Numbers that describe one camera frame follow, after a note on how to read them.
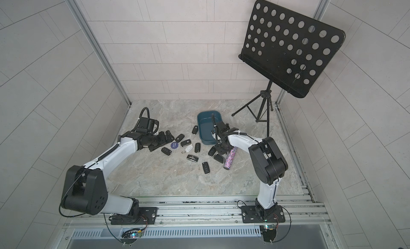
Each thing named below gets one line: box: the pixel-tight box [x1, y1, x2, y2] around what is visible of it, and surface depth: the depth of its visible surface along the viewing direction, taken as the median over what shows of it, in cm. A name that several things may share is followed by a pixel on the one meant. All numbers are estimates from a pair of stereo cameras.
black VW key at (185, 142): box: [180, 138, 192, 147], surface depth 97 cm
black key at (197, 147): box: [194, 142, 201, 153], surface depth 95 cm
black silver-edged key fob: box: [213, 152, 225, 164], surface depth 91 cm
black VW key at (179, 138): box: [175, 133, 185, 143], surface depth 98 cm
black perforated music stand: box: [231, 0, 346, 137], surface depth 64 cm
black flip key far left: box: [161, 146, 172, 156], surface depth 93 cm
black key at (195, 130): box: [191, 125, 199, 135], surface depth 102 cm
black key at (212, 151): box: [207, 145, 217, 157], surface depth 93 cm
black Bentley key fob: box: [186, 154, 200, 162], surface depth 91 cm
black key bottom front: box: [201, 161, 211, 175], surface depth 87 cm
